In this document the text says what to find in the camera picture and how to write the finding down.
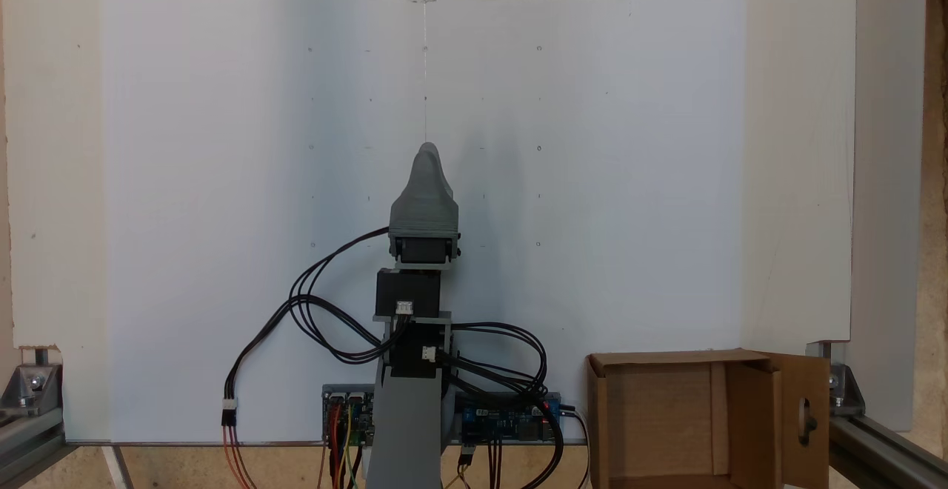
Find broad grey fixed gripper finger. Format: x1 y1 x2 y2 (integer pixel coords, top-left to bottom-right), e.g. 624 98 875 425
390 142 461 233

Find blue circuit board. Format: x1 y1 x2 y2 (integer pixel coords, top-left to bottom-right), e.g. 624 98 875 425
453 393 562 444

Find large white paper sheet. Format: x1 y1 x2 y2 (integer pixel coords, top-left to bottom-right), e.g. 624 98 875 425
100 0 746 446

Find brown cardboard box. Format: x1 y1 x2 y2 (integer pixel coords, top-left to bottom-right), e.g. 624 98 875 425
587 349 831 489

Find circuit board with jumper wires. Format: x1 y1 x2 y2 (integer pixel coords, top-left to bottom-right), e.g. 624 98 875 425
321 385 376 448

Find yellow jumper wire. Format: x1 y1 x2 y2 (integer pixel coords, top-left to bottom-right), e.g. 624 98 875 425
341 400 361 489

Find looping black motor cables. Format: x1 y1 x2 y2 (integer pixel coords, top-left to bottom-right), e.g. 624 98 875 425
443 322 566 489

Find long black cable, white connector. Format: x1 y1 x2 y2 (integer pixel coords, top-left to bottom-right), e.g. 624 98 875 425
221 227 405 428

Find red and orange wires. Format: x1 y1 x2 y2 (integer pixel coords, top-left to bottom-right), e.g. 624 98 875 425
222 424 258 489

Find metal corner bracket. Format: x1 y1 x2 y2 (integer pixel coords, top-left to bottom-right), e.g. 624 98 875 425
806 340 867 418
0 345 64 416

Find aluminium frame post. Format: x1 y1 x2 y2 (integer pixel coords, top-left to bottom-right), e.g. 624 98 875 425
828 413 948 489
0 406 70 489

